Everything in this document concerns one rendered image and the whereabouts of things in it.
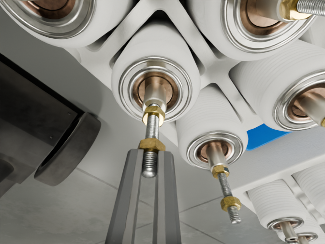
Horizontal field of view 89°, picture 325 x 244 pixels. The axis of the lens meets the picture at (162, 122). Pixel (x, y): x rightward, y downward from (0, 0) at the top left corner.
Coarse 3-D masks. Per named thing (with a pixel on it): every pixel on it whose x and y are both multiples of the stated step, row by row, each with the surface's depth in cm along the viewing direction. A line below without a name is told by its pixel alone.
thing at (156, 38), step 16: (144, 32) 19; (160, 32) 18; (176, 32) 21; (128, 48) 15; (144, 48) 15; (160, 48) 15; (176, 48) 15; (128, 64) 15; (192, 64) 16; (112, 80) 17; (192, 80) 16; (192, 96) 18; (128, 112) 19
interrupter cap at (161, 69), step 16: (144, 64) 15; (160, 64) 15; (176, 64) 15; (128, 80) 16; (144, 80) 16; (160, 80) 16; (176, 80) 16; (128, 96) 17; (176, 96) 17; (176, 112) 18
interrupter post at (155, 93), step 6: (150, 84) 16; (156, 84) 16; (150, 90) 15; (156, 90) 15; (162, 90) 16; (144, 96) 16; (150, 96) 14; (156, 96) 14; (162, 96) 15; (144, 102) 15; (150, 102) 14; (156, 102) 14; (162, 102) 14; (144, 108) 15; (162, 108) 15
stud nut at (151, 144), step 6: (150, 138) 11; (156, 138) 11; (144, 144) 10; (150, 144) 10; (156, 144) 10; (162, 144) 11; (144, 150) 10; (150, 150) 10; (156, 150) 10; (162, 150) 10
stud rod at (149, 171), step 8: (152, 104) 15; (152, 120) 13; (152, 128) 12; (152, 136) 11; (152, 152) 10; (144, 160) 10; (152, 160) 10; (144, 168) 9; (152, 168) 9; (144, 176) 10; (152, 176) 10
